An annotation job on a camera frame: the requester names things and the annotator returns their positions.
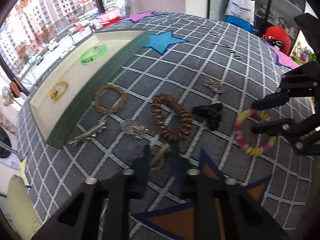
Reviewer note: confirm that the white fluffy slippers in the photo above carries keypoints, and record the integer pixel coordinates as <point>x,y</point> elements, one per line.
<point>6,96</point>

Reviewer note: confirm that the glass door cabinet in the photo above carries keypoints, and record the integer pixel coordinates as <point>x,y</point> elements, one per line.
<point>282,2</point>

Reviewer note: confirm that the beige hair clip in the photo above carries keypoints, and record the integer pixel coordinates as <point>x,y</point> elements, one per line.
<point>162,152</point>

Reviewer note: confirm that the silver heart hair clip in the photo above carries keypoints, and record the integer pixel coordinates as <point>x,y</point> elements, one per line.
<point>130,127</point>

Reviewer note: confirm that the blue box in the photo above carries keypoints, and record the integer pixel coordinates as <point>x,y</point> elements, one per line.
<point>237,22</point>

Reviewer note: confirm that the green tray with cream lining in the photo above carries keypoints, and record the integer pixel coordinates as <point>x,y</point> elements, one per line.
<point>75,80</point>

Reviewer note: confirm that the long silver rhinestone hair clip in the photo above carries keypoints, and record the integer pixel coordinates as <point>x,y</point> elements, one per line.
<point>87,133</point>

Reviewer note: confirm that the black claw hair clip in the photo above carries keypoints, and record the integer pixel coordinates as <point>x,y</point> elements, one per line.
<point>212,117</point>

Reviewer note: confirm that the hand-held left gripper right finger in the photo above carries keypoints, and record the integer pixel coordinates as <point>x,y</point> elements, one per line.
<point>178,166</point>

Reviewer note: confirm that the white carrier bag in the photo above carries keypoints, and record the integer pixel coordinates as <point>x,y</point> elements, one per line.
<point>238,7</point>

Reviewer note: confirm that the light green chair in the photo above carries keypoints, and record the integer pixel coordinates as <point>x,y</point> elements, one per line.
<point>17,200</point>

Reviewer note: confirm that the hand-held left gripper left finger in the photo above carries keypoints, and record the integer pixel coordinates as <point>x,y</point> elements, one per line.
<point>146,161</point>

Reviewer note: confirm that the colourful printed box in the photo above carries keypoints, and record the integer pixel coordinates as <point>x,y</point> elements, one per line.
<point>302,52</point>

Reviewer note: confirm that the brown slipper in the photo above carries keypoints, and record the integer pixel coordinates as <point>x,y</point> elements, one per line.
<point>15,88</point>

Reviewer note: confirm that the red toy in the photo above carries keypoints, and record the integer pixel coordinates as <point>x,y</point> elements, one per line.
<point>275,33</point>

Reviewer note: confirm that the small silver hair clip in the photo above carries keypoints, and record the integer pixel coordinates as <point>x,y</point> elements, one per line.
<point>212,83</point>

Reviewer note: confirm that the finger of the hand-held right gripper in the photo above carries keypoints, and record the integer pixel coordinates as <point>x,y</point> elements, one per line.
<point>270,127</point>
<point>270,102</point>

